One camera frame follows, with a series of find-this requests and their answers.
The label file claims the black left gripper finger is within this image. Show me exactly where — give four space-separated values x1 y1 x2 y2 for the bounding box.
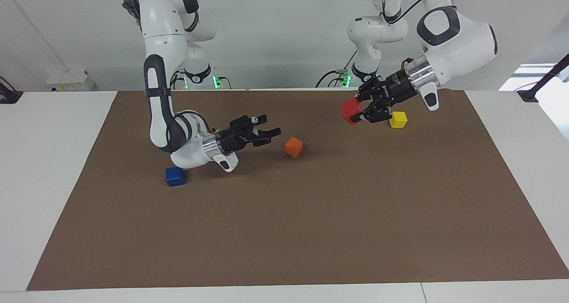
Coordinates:
362 108 393 124
357 82 379 102

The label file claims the red wooden block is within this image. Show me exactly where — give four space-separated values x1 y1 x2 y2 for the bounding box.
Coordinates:
341 98 363 126

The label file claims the yellow wooden block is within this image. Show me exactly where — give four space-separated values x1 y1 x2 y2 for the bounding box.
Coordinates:
389 111 409 129

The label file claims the orange wooden block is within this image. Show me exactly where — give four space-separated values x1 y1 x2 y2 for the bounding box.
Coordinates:
284 137 304 158

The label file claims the blue wooden block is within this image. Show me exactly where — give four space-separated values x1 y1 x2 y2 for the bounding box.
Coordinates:
165 167 186 187

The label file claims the brown table mat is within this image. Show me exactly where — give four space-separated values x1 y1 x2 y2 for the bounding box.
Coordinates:
27 89 569 291

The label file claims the black table clamp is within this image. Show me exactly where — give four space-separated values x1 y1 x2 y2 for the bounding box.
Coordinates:
0 76 24 104

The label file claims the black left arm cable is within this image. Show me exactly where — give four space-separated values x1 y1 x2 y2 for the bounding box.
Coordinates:
315 50 359 88

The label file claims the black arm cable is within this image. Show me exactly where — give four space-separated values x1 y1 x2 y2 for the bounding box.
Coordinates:
315 50 359 88
165 111 214 153

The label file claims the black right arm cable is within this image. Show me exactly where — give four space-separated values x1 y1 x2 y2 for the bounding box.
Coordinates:
165 111 214 153

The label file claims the black camera stand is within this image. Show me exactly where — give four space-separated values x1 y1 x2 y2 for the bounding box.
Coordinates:
517 54 569 103

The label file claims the white wall box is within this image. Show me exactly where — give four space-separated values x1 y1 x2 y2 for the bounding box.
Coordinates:
46 70 95 92

